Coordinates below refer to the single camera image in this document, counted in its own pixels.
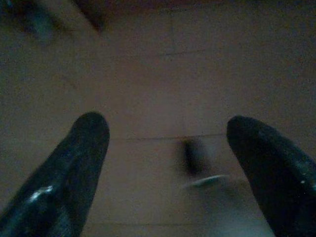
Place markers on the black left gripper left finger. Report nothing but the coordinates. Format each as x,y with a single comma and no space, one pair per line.
61,177

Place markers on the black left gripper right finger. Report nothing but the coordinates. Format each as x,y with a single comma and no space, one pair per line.
279,177

